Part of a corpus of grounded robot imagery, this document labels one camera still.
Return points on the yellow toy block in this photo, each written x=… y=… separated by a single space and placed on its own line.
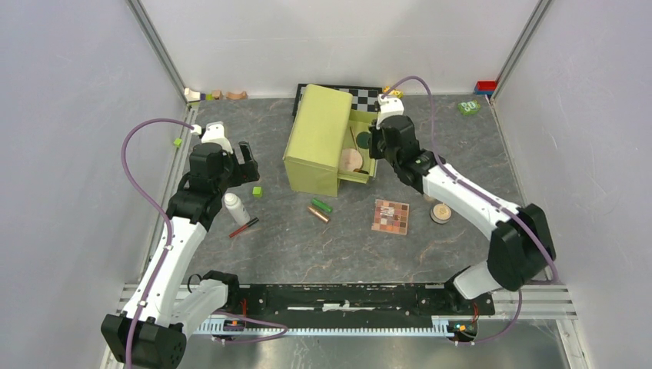
x=392 y=92

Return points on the red black pencil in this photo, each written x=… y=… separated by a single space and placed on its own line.
x=244 y=227

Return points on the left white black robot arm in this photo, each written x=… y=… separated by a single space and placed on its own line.
x=152 y=329

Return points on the white toy piece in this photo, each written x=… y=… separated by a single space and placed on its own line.
x=192 y=96

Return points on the green makeup organizer box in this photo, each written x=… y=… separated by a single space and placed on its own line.
x=319 y=133

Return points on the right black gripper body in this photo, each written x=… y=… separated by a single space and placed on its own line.
x=377 y=148

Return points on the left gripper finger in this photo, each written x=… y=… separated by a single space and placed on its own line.
x=245 y=150
x=249 y=172

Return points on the round wooden disc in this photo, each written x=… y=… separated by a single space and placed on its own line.
x=351 y=160

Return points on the wooden arch block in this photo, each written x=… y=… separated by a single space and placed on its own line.
x=236 y=95

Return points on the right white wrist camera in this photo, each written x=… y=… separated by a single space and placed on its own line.
x=388 y=106

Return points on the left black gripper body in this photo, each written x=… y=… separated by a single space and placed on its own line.
x=231 y=175

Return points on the red blue blocks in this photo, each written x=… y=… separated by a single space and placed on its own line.
x=485 y=87

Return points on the round powder jar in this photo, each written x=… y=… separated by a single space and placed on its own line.
x=441 y=213

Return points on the green number block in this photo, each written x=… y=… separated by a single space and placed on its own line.
x=469 y=107

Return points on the copper lipstick tube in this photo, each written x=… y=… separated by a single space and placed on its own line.
x=318 y=214

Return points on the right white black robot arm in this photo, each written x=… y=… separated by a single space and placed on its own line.
x=520 y=247

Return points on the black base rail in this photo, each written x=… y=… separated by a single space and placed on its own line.
x=411 y=309

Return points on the black white checkerboard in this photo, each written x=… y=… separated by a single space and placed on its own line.
x=363 y=97

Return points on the eyeshadow palette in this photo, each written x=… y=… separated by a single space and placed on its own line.
x=391 y=217

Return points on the green tube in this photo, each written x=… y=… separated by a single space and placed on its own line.
x=321 y=206

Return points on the wooden stick brush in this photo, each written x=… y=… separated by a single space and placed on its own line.
x=353 y=138

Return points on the white bottle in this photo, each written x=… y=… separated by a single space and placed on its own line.
x=236 y=208

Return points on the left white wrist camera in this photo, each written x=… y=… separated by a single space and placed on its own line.
x=215 y=133

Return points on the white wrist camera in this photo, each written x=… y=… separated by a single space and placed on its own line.
x=215 y=133
x=388 y=106

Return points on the dark green round compact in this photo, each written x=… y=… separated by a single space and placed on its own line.
x=363 y=140

